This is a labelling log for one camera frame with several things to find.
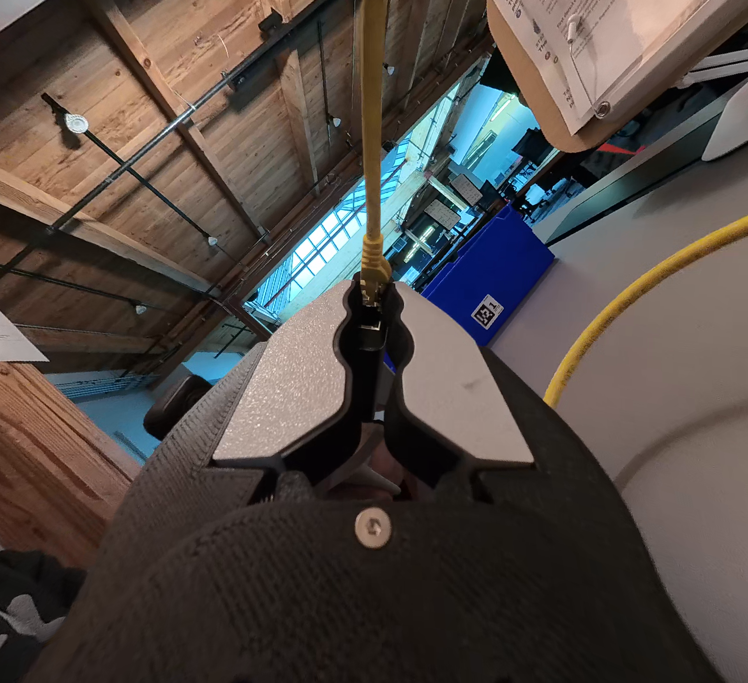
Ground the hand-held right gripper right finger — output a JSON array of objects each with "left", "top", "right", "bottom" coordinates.
[{"left": 383, "top": 281, "right": 535, "bottom": 490}]

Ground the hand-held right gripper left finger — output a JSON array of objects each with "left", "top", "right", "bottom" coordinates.
[{"left": 212, "top": 280, "right": 364, "bottom": 484}]

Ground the blue plastic bin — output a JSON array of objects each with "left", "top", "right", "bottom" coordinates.
[{"left": 421, "top": 203, "right": 556, "bottom": 348}]

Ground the yellow network cable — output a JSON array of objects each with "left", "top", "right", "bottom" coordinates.
[{"left": 358, "top": 0, "right": 748, "bottom": 406}]

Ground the grey desk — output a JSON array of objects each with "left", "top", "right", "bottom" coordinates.
[{"left": 491, "top": 157, "right": 748, "bottom": 683}]

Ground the black office chair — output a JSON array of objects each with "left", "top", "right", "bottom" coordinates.
[{"left": 143, "top": 375, "right": 212, "bottom": 443}]

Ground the wooden document stand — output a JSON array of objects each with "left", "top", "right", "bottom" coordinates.
[{"left": 459, "top": 0, "right": 748, "bottom": 163}]

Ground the person's black white jacket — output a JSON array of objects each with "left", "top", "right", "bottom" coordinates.
[{"left": 0, "top": 549, "right": 88, "bottom": 683}]

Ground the wooden post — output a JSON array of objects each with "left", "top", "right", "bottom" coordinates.
[{"left": 0, "top": 361, "right": 142, "bottom": 570}]

